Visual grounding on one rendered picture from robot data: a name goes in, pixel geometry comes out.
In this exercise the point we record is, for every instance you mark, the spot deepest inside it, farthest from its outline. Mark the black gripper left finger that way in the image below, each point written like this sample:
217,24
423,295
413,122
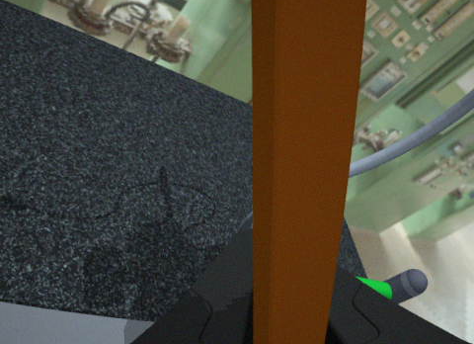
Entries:
218,307

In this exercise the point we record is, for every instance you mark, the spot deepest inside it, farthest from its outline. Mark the orange handle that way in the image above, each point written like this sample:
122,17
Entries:
305,78

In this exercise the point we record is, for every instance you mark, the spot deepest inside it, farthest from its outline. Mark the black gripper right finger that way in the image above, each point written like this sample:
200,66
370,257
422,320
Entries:
360,315

